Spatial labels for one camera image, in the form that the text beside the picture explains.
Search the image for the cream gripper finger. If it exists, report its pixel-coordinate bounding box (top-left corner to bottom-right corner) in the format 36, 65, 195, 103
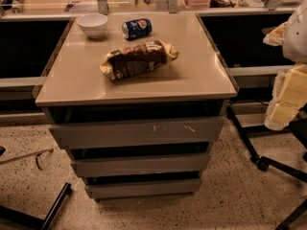
265, 64, 307, 131

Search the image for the grey drawer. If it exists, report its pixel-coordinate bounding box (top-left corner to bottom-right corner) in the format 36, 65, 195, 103
50, 116, 224, 150
84, 178, 201, 199
71, 152, 209, 177

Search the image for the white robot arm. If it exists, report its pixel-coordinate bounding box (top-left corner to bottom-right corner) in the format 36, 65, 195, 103
263, 0, 307, 130

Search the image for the grey top drawer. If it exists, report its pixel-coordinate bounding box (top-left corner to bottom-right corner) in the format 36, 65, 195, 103
50, 116, 224, 150

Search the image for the grey drawer cabinet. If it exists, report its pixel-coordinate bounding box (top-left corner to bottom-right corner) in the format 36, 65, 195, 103
35, 12, 237, 186

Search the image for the grey bottom drawer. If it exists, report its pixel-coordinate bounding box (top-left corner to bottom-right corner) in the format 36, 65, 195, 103
84, 178, 201, 199

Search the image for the blue pepsi can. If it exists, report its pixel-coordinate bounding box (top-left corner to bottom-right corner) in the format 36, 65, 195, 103
122, 18, 153, 40

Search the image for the brown chip bag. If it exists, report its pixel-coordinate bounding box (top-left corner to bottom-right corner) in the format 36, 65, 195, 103
100, 39, 178, 81

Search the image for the white ceramic bowl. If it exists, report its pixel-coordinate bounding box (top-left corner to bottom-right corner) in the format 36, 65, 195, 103
77, 13, 108, 38

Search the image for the black chair leg left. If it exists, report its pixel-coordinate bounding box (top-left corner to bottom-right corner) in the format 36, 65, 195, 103
0, 183, 72, 230

